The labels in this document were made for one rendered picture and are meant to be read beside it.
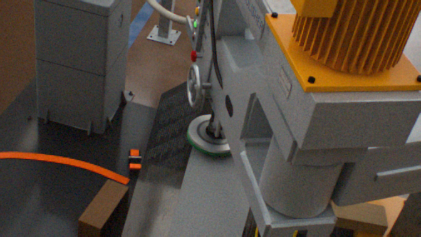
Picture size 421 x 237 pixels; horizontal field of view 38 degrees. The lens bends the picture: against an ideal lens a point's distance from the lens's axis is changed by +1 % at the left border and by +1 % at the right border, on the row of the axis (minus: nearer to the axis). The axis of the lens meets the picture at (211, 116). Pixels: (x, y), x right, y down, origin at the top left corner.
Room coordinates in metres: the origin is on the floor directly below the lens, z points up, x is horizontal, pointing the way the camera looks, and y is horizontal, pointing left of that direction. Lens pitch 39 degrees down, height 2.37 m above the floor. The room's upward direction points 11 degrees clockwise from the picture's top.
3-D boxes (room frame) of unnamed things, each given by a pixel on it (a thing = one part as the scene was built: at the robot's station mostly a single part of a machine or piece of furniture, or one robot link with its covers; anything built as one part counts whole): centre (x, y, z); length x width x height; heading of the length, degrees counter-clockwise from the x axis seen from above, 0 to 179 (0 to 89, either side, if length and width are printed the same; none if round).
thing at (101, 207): (1.96, 0.42, 0.07); 0.30 x 0.12 x 0.12; 167
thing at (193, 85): (1.63, 0.04, 1.18); 0.15 x 0.10 x 0.15; 20
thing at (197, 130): (1.79, -0.03, 0.86); 0.21 x 0.21 x 0.01
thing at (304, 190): (1.17, -0.26, 1.32); 0.19 x 0.19 x 0.20
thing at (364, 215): (1.55, -0.59, 0.81); 0.20 x 0.10 x 0.05; 91
